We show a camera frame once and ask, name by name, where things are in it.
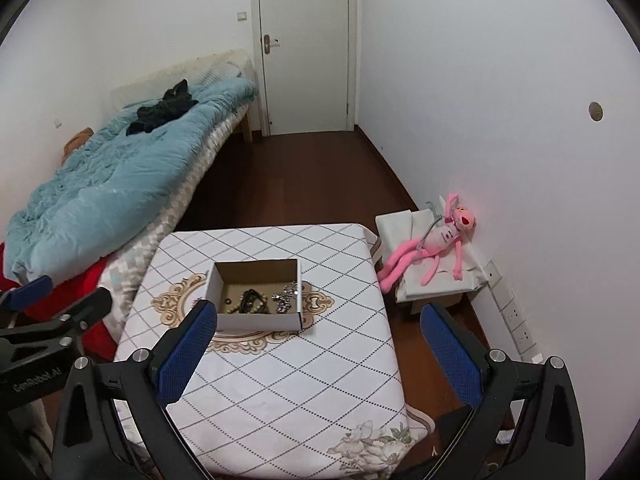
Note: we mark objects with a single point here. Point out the pink plush toy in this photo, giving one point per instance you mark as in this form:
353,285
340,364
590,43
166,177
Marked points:
442,237

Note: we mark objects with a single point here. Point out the black watch band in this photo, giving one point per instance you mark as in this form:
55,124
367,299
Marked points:
250,297

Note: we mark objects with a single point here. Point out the diamond pattern tablecloth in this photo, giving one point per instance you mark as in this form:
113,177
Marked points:
310,385

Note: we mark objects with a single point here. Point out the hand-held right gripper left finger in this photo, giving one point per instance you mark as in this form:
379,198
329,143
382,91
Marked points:
185,355

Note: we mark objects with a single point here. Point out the white door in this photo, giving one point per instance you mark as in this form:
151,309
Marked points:
305,50

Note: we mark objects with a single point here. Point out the light blue blanket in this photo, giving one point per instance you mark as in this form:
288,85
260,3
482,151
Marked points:
115,185

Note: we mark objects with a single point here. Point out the red bed sheet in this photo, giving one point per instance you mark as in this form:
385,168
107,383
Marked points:
95,330

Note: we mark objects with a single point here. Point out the white power strip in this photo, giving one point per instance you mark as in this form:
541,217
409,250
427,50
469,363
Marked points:
515,317

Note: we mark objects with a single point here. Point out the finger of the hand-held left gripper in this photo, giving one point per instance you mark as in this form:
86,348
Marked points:
30,291
65,322

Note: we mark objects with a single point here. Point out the cardboard box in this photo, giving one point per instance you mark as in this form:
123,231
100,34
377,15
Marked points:
260,322

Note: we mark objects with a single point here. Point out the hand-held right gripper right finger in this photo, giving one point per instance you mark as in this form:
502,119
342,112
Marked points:
452,355

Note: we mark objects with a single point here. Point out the brown pillow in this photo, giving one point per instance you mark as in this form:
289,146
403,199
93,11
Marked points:
77,142

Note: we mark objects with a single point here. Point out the cream bed frame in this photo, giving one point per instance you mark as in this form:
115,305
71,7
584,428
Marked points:
150,85

